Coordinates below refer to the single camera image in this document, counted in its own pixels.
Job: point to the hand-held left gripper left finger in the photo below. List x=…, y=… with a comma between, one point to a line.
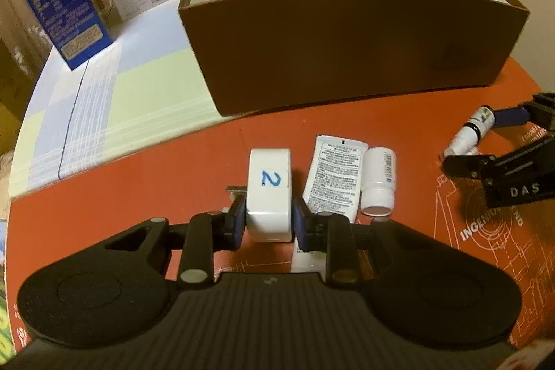
x=237, y=220

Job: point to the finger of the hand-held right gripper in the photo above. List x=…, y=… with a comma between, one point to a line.
x=511, y=116
x=468, y=165

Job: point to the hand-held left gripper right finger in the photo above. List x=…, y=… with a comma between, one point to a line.
x=299, y=227

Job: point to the white block with blue mark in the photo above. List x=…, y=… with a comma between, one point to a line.
x=269, y=201

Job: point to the small dropper bottle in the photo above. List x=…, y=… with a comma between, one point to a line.
x=472, y=127

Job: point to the brown cardboard box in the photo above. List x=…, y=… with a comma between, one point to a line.
x=347, y=49

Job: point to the white paper sachet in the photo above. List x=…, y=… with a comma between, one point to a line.
x=310, y=261

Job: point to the white printed sachet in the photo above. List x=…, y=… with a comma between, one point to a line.
x=334, y=179

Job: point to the red printed mat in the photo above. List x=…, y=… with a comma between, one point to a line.
x=173, y=179

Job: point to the white pill bottle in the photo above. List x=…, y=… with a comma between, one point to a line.
x=379, y=179

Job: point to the checked tablecloth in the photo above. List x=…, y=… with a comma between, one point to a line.
x=130, y=92

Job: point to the green printed package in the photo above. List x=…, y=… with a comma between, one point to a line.
x=3, y=331

